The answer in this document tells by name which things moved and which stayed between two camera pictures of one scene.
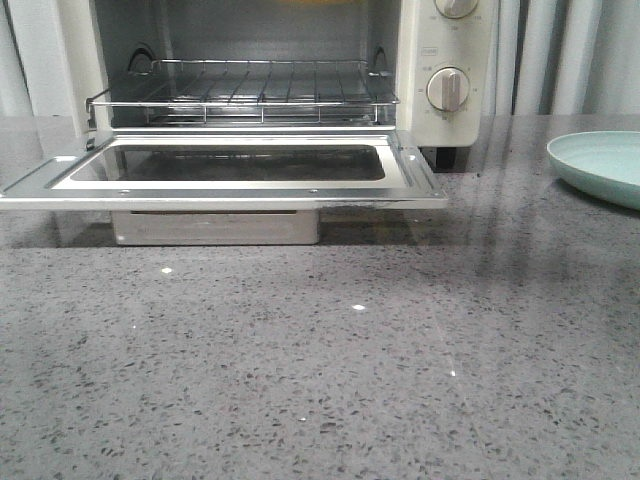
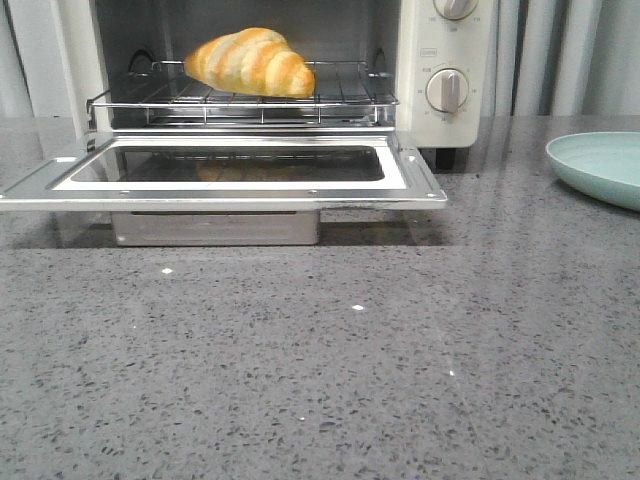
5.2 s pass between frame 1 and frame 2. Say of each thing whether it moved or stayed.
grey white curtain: stayed
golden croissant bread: moved
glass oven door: stayed
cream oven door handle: stayed
